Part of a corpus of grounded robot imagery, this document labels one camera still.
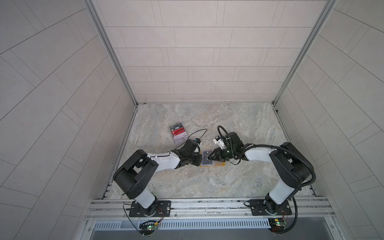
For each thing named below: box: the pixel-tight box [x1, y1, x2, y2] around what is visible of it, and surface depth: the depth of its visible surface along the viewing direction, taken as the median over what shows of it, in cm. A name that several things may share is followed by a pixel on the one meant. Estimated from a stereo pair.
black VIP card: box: [201, 150, 215, 167], surface depth 86 cm
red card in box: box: [171, 127, 185, 137], surface depth 97 cm
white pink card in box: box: [173, 131, 188, 146], surface depth 95 cm
